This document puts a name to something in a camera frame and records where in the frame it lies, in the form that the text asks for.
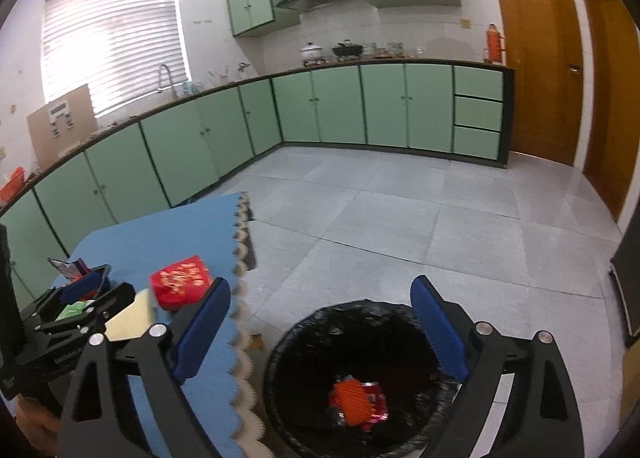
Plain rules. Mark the orange brush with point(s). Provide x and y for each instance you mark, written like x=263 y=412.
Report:
x=350 y=400

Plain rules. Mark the white pot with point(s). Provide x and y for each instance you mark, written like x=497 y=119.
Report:
x=312 y=52

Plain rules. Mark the metal faucet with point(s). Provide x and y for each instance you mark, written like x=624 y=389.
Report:
x=165 y=80

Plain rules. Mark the orange basket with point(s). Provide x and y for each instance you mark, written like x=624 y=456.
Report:
x=11 y=187

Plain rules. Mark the blue white snack wrapper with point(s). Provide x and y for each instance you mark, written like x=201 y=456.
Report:
x=67 y=268

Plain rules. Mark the cardboard board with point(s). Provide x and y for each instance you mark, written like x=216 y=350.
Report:
x=45 y=138

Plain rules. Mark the black cabinet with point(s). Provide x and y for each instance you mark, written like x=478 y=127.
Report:
x=629 y=288

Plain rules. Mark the beige scalloped cloth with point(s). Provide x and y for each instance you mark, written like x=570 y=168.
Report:
x=247 y=363

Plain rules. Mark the yellow sponge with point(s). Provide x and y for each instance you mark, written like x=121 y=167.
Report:
x=132 y=318

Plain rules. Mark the black trash bin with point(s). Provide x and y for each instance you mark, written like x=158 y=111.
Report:
x=310 y=363

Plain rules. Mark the red soda can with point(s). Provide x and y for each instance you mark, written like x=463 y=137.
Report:
x=377 y=408

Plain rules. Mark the cardboard box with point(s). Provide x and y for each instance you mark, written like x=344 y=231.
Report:
x=631 y=388

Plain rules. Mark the red thermos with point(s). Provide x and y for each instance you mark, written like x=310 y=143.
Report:
x=494 y=44

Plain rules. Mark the black wok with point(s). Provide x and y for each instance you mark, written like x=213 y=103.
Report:
x=347 y=50

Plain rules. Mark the green packet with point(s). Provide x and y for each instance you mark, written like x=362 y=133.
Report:
x=70 y=310

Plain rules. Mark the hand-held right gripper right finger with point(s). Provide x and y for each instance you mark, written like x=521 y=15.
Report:
x=440 y=333

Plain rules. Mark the wooden door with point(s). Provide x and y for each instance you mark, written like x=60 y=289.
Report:
x=612 y=103
x=535 y=63

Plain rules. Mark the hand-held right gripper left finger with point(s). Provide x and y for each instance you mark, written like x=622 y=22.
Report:
x=200 y=333

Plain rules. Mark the red pouch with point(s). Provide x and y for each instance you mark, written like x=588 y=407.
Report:
x=180 y=280

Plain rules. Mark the person's left hand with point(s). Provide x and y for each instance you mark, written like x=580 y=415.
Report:
x=35 y=425

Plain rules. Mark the black plastic tray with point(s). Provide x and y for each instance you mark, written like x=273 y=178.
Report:
x=50 y=305

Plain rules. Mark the green lower cabinets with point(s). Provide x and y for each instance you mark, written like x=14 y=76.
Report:
x=385 y=103

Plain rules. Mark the blue tablecloth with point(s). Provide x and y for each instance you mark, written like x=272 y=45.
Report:
x=165 y=233

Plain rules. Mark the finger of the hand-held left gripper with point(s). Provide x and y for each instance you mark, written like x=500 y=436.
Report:
x=117 y=300
x=82 y=285

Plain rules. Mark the white window blind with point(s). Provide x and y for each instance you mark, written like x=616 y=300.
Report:
x=115 y=38

